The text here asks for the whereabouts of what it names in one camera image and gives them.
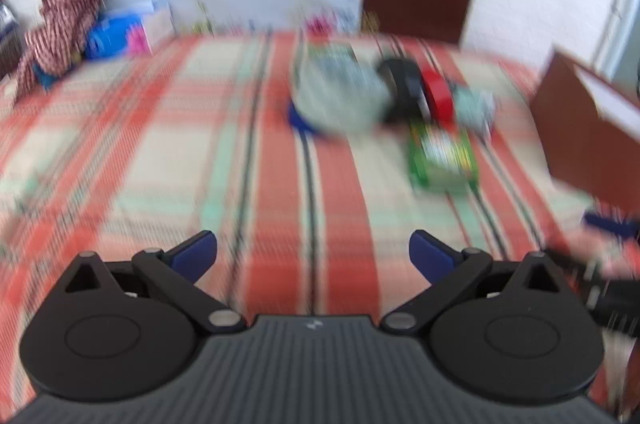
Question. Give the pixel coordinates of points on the red checked cloth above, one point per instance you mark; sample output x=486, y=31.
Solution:
x=57, y=29

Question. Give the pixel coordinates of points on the brown cardboard box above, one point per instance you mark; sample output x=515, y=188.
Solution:
x=580, y=139

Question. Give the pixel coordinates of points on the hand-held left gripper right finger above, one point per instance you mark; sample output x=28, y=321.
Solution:
x=432, y=254

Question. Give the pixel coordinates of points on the red plaid blanket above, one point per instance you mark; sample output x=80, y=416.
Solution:
x=165, y=144

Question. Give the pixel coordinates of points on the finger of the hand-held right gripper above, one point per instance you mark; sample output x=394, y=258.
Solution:
x=570, y=260
x=612, y=224

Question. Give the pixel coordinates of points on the dark blue flat object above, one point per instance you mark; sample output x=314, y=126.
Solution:
x=300, y=120

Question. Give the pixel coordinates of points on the red tape roll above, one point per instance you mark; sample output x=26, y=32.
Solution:
x=439, y=97

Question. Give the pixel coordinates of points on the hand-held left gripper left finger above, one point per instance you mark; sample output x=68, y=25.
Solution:
x=192, y=251

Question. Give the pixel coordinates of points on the blue tissue pack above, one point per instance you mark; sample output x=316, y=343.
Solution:
x=127, y=32

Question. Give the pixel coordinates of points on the black tape roll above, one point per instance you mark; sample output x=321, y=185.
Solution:
x=405, y=92

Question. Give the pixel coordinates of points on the teal and white packet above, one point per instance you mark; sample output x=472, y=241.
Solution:
x=472, y=109

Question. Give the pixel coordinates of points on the green box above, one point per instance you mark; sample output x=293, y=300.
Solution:
x=442, y=157

